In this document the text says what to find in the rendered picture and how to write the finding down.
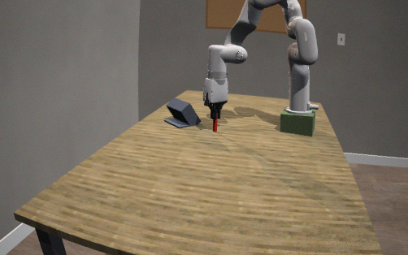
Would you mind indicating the grey sloped panel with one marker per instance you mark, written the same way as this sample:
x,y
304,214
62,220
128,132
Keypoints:
x,y
183,113

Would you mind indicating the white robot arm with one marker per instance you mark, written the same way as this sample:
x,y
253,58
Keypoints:
x,y
300,54

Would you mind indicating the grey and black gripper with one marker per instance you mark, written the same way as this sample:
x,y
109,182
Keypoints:
x,y
216,93

